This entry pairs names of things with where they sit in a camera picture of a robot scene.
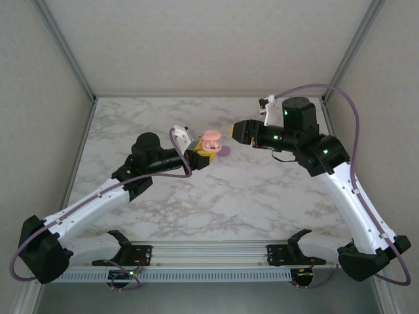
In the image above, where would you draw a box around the pink earbud charging case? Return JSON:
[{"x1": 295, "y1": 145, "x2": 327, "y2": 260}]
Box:
[{"x1": 200, "y1": 130, "x2": 224, "y2": 152}]

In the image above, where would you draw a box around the black controller board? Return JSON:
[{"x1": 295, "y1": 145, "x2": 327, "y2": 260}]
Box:
[
  {"x1": 109, "y1": 270, "x2": 134, "y2": 281},
  {"x1": 290, "y1": 268, "x2": 314, "y2": 285}
]

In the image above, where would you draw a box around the thin black right gripper cable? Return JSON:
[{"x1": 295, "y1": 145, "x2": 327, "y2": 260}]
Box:
[{"x1": 271, "y1": 148, "x2": 298, "y2": 164}]

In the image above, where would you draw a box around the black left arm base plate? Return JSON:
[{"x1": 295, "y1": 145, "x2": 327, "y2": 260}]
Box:
[{"x1": 92, "y1": 245, "x2": 153, "y2": 267}]

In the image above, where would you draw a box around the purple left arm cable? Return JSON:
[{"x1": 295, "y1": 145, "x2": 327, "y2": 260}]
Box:
[{"x1": 9, "y1": 128, "x2": 194, "y2": 292}]

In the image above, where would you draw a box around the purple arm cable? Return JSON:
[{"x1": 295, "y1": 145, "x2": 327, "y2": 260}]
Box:
[
  {"x1": 274, "y1": 84, "x2": 412, "y2": 290},
  {"x1": 9, "y1": 128, "x2": 194, "y2": 292}
]

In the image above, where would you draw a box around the wide grooved aluminium rail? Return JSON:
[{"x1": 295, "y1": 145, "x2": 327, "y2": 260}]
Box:
[{"x1": 31, "y1": 240, "x2": 390, "y2": 268}]

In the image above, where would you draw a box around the aluminium frame post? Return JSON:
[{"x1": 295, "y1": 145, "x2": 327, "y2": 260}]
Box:
[
  {"x1": 321, "y1": 0, "x2": 388, "y2": 105},
  {"x1": 34, "y1": 0, "x2": 98, "y2": 105}
]

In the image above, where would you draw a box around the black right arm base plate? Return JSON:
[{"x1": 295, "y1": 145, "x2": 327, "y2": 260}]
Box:
[{"x1": 266, "y1": 243, "x2": 327, "y2": 266}]

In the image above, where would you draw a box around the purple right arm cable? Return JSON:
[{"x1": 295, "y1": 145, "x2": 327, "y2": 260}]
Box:
[{"x1": 274, "y1": 84, "x2": 412, "y2": 290}]

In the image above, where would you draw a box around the grey slotted cable duct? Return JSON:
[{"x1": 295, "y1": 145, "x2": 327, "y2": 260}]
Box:
[{"x1": 42, "y1": 270, "x2": 293, "y2": 283}]

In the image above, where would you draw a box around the aluminium panel frame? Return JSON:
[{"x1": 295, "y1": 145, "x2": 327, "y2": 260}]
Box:
[{"x1": 12, "y1": 263, "x2": 409, "y2": 314}]

